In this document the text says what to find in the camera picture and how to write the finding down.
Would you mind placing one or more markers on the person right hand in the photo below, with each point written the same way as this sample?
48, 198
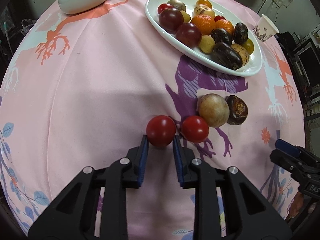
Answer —
301, 206

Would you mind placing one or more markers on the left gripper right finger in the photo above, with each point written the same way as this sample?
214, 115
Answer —
248, 215

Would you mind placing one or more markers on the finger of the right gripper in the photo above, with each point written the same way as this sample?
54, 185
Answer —
290, 149
289, 163

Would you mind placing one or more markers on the brown-green round fruit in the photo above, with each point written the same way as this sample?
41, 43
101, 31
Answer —
177, 4

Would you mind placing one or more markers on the large orange mandarin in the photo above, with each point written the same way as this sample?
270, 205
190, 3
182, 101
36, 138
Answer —
205, 24

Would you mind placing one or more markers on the small tan round fruit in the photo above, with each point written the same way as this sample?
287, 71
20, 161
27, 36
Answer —
186, 16
206, 44

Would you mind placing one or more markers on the pink printed tablecloth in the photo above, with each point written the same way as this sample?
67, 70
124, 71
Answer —
80, 90

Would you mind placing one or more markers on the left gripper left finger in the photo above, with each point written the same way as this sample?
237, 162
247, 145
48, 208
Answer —
93, 204

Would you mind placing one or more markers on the floral paper cup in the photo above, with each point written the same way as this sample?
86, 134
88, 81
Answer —
265, 29

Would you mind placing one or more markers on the black equipment rack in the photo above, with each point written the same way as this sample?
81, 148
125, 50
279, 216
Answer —
302, 56

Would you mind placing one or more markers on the white oval plate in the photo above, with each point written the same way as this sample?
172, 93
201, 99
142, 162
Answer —
251, 68

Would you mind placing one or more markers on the small orange mandarin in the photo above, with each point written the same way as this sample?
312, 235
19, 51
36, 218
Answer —
225, 24

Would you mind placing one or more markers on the yellow-orange tomato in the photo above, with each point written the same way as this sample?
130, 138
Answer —
204, 2

